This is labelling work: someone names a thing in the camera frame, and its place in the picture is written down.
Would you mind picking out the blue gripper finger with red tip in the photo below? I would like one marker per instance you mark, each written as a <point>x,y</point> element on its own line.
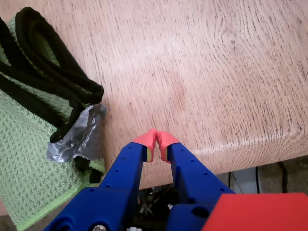
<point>195,178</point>
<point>115,192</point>

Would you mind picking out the grey duct tape piece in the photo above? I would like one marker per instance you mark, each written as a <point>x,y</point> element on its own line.
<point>79,137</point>

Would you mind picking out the green waffle cleaning cloth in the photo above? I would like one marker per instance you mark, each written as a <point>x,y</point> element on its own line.
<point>24,144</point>

